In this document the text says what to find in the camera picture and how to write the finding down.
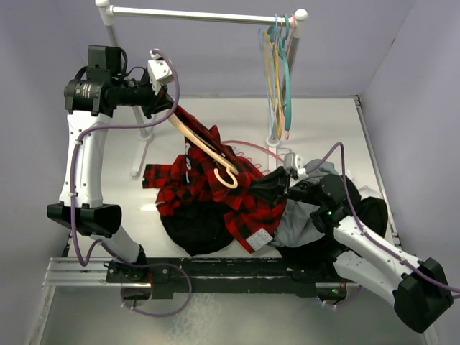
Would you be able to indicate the white clothes rack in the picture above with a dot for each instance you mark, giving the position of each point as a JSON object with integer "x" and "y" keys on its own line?
{"x": 214, "y": 43}

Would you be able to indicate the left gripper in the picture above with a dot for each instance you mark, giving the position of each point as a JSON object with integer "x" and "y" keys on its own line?
{"x": 154, "y": 103}

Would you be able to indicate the aluminium front rail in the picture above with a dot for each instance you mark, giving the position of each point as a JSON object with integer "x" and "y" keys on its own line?
{"x": 212, "y": 275}

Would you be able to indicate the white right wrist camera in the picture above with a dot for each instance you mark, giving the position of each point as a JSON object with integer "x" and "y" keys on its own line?
{"x": 294, "y": 166}

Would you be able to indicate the grey shirt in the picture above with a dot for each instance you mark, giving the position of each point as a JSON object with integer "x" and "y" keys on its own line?
{"x": 296, "y": 227}

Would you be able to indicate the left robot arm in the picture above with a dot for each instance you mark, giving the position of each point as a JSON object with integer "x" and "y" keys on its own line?
{"x": 91, "y": 98}

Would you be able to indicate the yellow plastic hanger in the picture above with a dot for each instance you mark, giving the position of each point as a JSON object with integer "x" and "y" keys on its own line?
{"x": 271, "y": 80}

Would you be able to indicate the pink plastic hanger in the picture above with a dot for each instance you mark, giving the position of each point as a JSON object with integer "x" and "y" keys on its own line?
{"x": 264, "y": 159}

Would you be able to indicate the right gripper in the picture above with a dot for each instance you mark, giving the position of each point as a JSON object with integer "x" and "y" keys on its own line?
{"x": 272, "y": 187}

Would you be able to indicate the black garment right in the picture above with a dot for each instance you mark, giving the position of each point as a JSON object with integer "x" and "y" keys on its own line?
{"x": 371, "y": 210}

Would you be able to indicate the black garment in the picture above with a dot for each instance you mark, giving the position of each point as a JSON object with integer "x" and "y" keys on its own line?
{"x": 199, "y": 228}
{"x": 371, "y": 210}

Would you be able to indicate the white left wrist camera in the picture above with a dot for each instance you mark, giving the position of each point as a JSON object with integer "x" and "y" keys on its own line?
{"x": 159, "y": 73}

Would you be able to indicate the red black plaid shirt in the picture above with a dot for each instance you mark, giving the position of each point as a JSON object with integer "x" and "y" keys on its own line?
{"x": 197, "y": 177}

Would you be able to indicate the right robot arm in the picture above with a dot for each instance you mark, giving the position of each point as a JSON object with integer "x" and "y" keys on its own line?
{"x": 417, "y": 289}

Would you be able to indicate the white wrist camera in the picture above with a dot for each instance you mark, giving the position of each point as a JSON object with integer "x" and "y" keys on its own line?
{"x": 294, "y": 166}
{"x": 159, "y": 73}

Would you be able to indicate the cream plastic hanger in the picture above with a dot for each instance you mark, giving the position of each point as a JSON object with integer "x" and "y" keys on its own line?
{"x": 231, "y": 170}

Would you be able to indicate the teal plastic hanger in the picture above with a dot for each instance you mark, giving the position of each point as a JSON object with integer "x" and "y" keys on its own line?
{"x": 281, "y": 24}

